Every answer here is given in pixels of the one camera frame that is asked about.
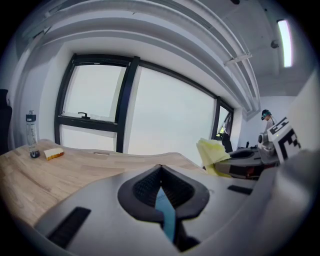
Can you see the yellow cloth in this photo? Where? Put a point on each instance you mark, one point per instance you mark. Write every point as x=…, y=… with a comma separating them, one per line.
x=212, y=152

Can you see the round smoke detector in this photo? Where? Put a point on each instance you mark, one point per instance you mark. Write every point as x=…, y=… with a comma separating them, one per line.
x=275, y=44

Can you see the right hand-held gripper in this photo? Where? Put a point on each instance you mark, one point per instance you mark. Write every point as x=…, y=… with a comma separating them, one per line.
x=282, y=140

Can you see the black headrest office chair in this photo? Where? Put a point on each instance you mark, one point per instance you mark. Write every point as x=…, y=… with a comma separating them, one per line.
x=5, y=120

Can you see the thick white pipe bundle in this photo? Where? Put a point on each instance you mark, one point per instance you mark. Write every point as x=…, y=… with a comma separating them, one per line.
x=150, y=27

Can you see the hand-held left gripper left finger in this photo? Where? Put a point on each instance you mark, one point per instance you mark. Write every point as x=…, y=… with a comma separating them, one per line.
x=105, y=220

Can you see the black mesh office chair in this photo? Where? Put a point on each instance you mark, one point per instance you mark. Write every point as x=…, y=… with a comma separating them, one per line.
x=227, y=143

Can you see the long ceiling light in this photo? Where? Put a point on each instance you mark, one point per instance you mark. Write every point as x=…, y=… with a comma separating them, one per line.
x=285, y=42

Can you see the yellow sponge block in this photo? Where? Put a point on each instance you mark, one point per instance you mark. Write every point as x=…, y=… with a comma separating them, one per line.
x=53, y=153

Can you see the blue notebook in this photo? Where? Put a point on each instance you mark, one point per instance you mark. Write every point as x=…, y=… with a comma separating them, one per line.
x=166, y=212

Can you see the black framed window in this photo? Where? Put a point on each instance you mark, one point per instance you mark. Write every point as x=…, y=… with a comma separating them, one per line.
x=170, y=112

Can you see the clear water bottle black cap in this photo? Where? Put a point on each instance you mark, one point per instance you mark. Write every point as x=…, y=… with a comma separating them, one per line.
x=31, y=135

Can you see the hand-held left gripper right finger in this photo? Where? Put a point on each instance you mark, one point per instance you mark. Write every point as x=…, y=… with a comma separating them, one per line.
x=220, y=205

